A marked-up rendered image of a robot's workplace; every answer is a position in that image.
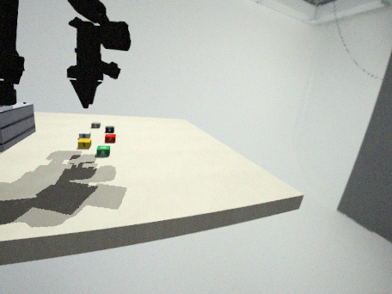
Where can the red block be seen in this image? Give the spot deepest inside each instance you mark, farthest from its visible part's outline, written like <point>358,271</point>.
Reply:
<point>110,138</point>

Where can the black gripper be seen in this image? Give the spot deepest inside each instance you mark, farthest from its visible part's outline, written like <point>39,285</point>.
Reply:
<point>86,77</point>

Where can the yellow block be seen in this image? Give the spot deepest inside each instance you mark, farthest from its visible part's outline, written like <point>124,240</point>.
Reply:
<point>84,143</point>

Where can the green block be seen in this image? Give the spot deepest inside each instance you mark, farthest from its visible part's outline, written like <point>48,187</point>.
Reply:
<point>103,151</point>

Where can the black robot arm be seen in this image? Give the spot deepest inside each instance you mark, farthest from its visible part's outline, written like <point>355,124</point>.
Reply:
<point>113,35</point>

